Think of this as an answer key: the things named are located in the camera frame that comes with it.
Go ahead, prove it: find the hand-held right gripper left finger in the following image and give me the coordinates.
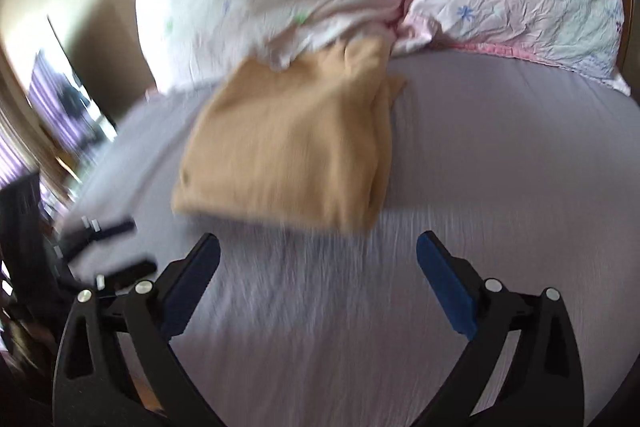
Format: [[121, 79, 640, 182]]
[[52, 233, 222, 427]]

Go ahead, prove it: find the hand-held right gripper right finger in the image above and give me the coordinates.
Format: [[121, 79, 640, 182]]
[[416, 230, 586, 427]]

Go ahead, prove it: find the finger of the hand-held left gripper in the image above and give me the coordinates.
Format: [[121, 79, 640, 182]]
[[67, 260, 157, 292], [59, 219, 137, 258]]

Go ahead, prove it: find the tan garment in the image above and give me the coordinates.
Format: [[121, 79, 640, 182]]
[[171, 36, 407, 235]]

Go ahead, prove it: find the grey bed sheet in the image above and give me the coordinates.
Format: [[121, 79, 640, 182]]
[[65, 44, 640, 427]]

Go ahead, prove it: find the purple striped curtain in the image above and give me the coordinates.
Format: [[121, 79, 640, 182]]
[[0, 49, 108, 192]]

